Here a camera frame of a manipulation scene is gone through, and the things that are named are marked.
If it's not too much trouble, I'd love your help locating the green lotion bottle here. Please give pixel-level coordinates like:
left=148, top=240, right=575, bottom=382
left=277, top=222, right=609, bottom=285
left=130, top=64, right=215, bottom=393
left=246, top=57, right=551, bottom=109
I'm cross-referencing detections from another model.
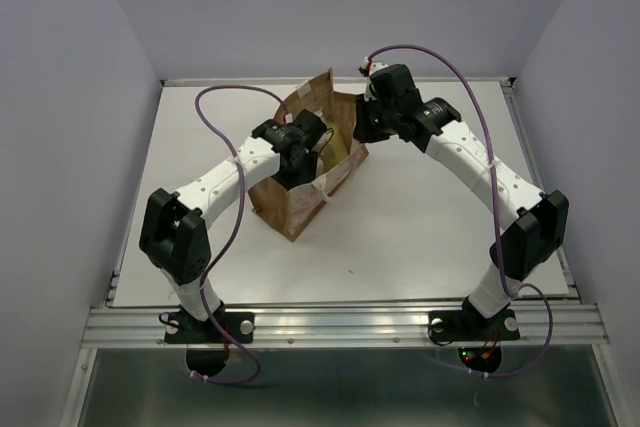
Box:
left=319, top=121, right=349, bottom=173

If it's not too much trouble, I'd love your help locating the brown canvas tote bag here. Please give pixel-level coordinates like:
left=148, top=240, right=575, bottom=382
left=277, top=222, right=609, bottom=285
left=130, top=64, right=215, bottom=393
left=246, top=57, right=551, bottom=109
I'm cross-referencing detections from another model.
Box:
left=249, top=69, right=369, bottom=241

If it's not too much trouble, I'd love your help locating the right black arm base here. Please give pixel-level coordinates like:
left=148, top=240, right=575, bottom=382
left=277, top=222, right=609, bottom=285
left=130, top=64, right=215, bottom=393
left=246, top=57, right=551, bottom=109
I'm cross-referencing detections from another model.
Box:
left=427, top=309, right=520, bottom=374

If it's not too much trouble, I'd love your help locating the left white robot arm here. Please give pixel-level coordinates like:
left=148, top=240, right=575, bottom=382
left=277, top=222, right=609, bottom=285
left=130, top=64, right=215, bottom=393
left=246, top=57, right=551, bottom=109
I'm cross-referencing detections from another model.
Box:
left=139, top=109, right=330, bottom=341

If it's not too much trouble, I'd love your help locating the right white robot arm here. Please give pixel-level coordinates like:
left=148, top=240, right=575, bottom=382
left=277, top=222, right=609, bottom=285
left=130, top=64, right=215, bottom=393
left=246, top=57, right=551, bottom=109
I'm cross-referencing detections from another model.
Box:
left=353, top=61, right=569, bottom=337

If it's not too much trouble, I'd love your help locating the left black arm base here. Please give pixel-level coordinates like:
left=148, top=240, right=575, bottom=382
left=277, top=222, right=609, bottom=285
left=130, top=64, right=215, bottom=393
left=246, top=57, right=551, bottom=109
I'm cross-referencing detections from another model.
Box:
left=158, top=308, right=255, bottom=378

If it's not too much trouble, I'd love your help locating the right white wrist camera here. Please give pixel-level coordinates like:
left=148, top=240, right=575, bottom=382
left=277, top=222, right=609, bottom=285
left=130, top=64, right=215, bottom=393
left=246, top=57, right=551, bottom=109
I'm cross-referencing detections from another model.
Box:
left=358, top=58, right=388, bottom=101

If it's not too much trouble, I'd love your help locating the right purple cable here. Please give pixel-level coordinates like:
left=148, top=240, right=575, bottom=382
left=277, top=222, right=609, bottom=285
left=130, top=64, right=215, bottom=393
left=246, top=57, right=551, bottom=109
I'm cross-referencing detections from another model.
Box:
left=367, top=43, right=554, bottom=381

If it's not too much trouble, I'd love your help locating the aluminium front rail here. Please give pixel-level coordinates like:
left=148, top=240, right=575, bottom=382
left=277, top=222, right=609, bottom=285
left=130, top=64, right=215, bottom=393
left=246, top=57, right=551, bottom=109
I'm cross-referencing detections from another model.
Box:
left=81, top=299, right=609, bottom=350

